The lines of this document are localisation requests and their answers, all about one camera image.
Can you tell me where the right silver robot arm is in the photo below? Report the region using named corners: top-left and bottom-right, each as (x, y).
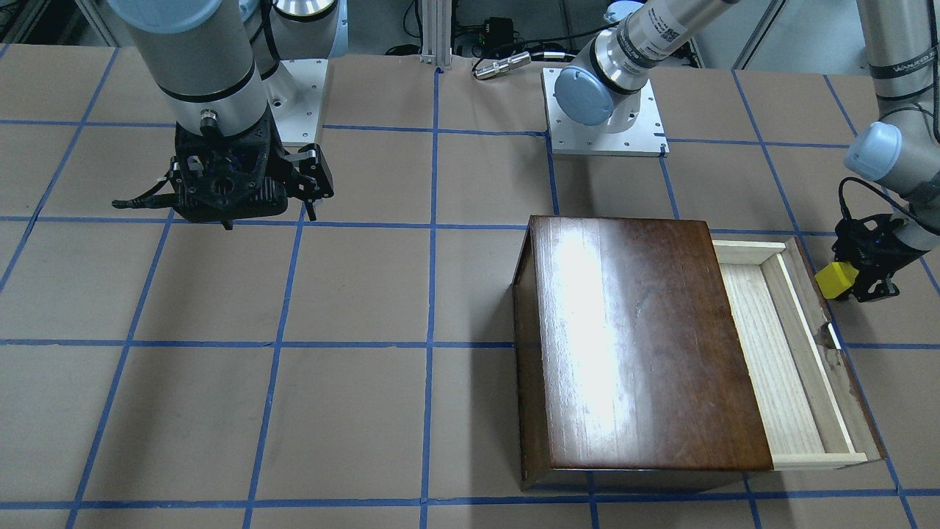
top-left (110, 1), bottom-right (348, 230)

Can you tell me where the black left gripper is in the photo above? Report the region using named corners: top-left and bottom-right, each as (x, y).
top-left (833, 214), bottom-right (919, 302)

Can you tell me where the aluminium frame post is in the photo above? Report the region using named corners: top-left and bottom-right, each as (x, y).
top-left (419, 0), bottom-right (452, 71)

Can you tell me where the yellow block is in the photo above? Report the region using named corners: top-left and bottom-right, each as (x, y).
top-left (814, 261), bottom-right (859, 299)

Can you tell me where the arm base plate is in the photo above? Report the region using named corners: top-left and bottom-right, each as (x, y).
top-left (264, 58), bottom-right (329, 147)
top-left (541, 68), bottom-right (670, 157)

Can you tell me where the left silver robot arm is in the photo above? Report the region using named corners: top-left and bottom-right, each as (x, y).
top-left (554, 1), bottom-right (939, 303)

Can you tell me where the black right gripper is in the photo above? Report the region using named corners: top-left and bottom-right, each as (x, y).
top-left (171, 121), bottom-right (335, 223)

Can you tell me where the dark wooden drawer box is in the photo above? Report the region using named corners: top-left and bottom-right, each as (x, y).
top-left (513, 215), bottom-right (886, 493)

